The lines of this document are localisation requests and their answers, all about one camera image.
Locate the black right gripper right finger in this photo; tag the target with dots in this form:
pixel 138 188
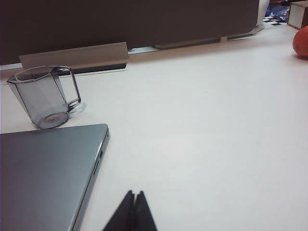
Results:
pixel 144 214

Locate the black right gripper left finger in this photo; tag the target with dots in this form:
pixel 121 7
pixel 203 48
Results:
pixel 124 214

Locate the grey Dell laptop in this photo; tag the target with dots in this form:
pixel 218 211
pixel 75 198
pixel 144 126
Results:
pixel 45 173

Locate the beige desk partition screen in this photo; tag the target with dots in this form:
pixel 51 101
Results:
pixel 120 21

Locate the orange fruit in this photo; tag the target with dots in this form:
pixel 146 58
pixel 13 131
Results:
pixel 302 43

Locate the black white checkerboard sheet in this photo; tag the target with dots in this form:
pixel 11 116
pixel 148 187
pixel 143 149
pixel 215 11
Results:
pixel 276 21

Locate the blue patterned cloth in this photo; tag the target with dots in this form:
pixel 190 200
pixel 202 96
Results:
pixel 276 9

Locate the white cardboard box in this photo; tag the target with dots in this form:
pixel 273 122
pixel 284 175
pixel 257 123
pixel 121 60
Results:
pixel 297 15

